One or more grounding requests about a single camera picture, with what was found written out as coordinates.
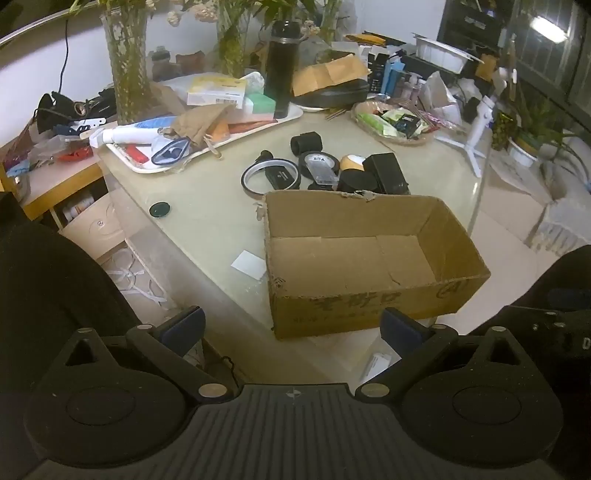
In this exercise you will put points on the green tissue pack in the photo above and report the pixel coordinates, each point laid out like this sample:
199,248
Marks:
261,104

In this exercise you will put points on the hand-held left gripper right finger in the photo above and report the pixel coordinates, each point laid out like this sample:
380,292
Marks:
400,332

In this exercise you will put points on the white plastic tray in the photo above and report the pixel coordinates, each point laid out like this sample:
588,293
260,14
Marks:
117,154

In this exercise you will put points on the red flat packet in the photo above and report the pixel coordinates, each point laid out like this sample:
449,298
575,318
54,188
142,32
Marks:
249,127

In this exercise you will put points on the yellow white medicine box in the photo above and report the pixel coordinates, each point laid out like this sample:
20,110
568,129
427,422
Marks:
212,90

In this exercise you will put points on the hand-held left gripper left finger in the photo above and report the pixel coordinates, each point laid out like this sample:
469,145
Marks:
184,325

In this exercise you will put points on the black snack packet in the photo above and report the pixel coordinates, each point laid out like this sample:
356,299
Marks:
407,124

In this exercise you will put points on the tall blue carton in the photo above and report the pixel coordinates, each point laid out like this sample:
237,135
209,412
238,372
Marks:
393,76

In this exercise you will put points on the yellow orange packet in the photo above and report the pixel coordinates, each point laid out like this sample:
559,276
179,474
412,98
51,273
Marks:
364,39

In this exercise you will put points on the wide black roll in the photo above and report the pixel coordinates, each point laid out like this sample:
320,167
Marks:
355,181

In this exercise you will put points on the white plastic container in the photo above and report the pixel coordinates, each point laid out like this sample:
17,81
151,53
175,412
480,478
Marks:
443,53

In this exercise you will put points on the black cylinder adapter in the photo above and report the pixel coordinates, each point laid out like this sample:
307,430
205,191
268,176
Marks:
305,142

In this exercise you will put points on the black crate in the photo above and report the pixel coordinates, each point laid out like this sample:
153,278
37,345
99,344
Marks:
466,21

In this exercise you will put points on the white tripod stand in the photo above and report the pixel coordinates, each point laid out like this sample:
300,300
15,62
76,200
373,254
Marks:
475,134

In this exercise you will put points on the black tape roll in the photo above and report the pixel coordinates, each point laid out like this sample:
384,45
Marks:
303,160

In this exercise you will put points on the striped sticks bundle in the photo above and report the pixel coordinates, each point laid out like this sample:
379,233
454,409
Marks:
336,114

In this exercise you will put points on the glass vase with bamboo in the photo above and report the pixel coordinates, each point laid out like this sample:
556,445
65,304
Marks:
330,18
129,69
233,46

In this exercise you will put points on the flat black device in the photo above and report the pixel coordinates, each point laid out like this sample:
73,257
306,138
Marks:
279,177

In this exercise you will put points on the clear plastic case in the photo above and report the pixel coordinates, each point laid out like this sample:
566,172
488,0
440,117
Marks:
321,168

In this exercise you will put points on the white paper square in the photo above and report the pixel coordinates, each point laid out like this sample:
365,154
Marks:
249,265

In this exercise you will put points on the tall white carton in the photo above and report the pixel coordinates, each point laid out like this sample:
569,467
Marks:
364,55

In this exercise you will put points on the brown paper envelope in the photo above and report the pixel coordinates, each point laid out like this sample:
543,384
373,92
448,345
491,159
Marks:
323,74

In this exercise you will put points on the small white carton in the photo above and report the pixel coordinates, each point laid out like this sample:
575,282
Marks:
378,367

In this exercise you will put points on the red lighter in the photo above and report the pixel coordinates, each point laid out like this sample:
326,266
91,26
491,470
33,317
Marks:
136,153

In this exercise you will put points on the small black connector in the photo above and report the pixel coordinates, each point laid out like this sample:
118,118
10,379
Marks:
266,156

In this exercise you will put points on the black zip case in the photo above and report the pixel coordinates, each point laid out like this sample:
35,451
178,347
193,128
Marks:
332,96

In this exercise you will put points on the black box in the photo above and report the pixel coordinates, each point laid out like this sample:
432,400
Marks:
385,173

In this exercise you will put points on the wooden side table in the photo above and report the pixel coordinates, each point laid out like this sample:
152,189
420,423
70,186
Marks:
55,180

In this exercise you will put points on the black thermos bottle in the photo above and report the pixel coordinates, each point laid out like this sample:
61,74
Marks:
282,69

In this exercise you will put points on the potted green plant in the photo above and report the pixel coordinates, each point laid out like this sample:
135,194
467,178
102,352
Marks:
531,138

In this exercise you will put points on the tall black carton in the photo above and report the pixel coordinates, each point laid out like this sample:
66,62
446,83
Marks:
377,74

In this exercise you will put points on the green round lid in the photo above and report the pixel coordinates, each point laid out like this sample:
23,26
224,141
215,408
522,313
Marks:
160,210

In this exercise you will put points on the blue white plastic bag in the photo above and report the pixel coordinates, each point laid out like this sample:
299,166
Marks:
154,122

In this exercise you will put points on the pink clear packet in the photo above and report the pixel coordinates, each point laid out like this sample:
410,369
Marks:
436,121

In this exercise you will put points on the clear woven basket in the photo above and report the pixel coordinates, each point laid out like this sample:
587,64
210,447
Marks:
415,139

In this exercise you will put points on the white cardboard box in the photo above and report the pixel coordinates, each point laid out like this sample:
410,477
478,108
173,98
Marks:
561,226

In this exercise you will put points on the white plate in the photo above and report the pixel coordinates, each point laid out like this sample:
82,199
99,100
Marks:
310,109

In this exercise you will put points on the white tube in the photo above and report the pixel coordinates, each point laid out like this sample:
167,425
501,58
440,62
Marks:
134,135

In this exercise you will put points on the brown tape roll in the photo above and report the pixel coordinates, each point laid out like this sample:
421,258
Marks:
352,162

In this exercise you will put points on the white ribbon pile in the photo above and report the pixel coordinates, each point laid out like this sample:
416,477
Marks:
134,277

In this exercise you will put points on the brown cloth pouch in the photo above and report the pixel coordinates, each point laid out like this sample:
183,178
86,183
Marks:
203,122

